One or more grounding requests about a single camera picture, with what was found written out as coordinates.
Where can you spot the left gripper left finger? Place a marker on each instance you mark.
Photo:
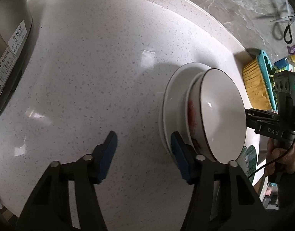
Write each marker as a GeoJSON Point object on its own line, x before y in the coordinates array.
{"type": "Point", "coordinates": [48, 206]}

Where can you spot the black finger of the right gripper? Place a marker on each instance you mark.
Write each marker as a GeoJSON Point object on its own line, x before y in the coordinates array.
{"type": "Point", "coordinates": [255, 118]}

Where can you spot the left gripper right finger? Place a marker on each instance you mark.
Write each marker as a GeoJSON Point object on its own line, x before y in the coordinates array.
{"type": "Point", "coordinates": [223, 197]}

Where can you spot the large dark-rimmed white bowl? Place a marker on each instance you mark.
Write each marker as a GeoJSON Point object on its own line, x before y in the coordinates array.
{"type": "Point", "coordinates": [222, 116]}

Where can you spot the small white bowl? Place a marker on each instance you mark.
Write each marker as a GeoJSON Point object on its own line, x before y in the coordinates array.
{"type": "Point", "coordinates": [173, 115]}

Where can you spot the large teal floral plate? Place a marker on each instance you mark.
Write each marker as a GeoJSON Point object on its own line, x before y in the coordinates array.
{"type": "Point", "coordinates": [247, 160]}

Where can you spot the white bowl red pattern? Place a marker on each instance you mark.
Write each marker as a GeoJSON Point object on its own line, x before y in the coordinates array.
{"type": "Point", "coordinates": [192, 109]}

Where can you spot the person's right hand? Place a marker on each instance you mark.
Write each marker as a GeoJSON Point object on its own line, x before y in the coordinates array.
{"type": "Point", "coordinates": [273, 153]}

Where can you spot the teal colander with greens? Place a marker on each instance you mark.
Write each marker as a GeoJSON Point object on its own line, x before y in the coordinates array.
{"type": "Point", "coordinates": [265, 66]}

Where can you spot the yellow woven basket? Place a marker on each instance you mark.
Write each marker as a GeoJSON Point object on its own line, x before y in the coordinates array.
{"type": "Point", "coordinates": [256, 86]}

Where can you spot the stainless steel rice cooker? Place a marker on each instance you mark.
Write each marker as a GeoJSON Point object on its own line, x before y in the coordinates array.
{"type": "Point", "coordinates": [15, 26]}

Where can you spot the scissors on wall hook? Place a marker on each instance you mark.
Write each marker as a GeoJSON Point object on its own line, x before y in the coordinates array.
{"type": "Point", "coordinates": [284, 15]}

